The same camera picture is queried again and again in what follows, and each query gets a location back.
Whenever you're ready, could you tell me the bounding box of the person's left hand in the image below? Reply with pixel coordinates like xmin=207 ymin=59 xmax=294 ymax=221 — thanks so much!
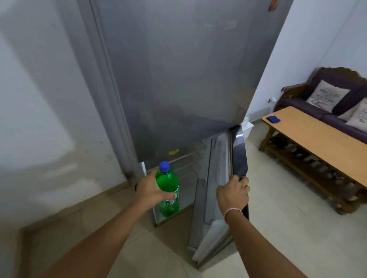
xmin=135 ymin=169 xmax=178 ymax=213

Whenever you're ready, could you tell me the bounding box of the person's right hand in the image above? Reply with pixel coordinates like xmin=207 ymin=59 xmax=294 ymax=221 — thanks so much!
xmin=216 ymin=175 xmax=251 ymax=220

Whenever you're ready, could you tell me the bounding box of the green plastic bottle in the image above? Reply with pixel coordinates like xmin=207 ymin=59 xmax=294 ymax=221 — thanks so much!
xmin=154 ymin=161 xmax=180 ymax=218

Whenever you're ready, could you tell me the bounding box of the white marble drawer cabinet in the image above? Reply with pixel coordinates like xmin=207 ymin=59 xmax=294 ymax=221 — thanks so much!
xmin=240 ymin=115 xmax=255 ymax=138

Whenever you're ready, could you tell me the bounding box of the grey refrigerator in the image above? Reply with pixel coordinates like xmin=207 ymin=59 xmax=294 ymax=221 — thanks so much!
xmin=56 ymin=0 xmax=294 ymax=271

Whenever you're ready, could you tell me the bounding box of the person's right forearm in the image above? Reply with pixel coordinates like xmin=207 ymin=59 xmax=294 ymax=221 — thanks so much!
xmin=225 ymin=210 xmax=309 ymax=278

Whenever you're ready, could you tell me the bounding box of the person's left forearm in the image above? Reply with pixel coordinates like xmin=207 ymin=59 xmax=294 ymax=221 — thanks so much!
xmin=37 ymin=197 xmax=149 ymax=278

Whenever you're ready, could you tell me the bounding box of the pink thread wrist band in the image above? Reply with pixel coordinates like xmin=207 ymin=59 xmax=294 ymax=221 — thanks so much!
xmin=223 ymin=207 xmax=244 ymax=225

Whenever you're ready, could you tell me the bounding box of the wooden table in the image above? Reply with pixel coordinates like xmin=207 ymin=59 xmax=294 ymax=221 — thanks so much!
xmin=258 ymin=106 xmax=367 ymax=215

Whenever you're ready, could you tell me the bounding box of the wooden sofa purple upholstery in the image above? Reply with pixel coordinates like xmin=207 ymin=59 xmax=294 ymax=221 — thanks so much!
xmin=274 ymin=66 xmax=367 ymax=145

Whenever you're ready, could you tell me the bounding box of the beige printed cushion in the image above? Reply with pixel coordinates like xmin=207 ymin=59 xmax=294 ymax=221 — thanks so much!
xmin=337 ymin=97 xmax=367 ymax=134
xmin=305 ymin=79 xmax=351 ymax=114

